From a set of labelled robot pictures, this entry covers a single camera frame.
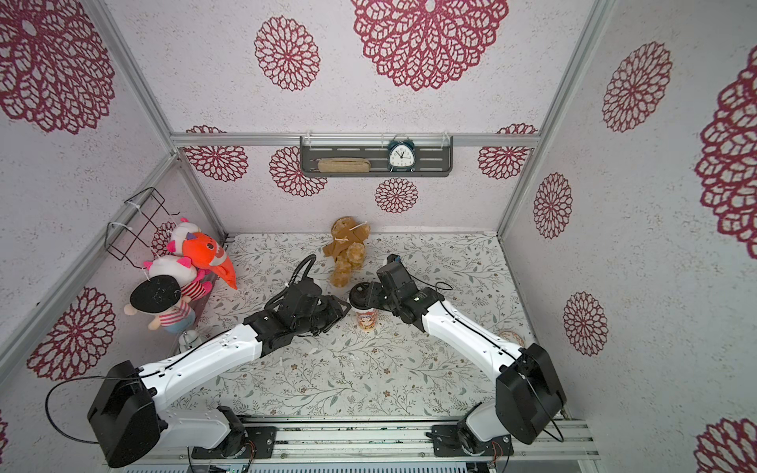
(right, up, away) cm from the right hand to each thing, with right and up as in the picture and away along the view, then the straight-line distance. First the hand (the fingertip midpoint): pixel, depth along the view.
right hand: (367, 293), depth 82 cm
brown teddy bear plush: (-8, +14, +23) cm, 28 cm away
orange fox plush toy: (-49, +12, +5) cm, 51 cm away
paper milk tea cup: (0, -8, +3) cm, 8 cm away
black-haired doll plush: (-53, 0, -6) cm, 53 cm away
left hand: (-5, -4, -2) cm, 7 cm away
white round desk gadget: (-47, -12, -5) cm, 48 cm away
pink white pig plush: (-55, +9, +1) cm, 56 cm away
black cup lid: (-2, -1, 0) cm, 3 cm away
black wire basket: (-60, +17, -7) cm, 63 cm away
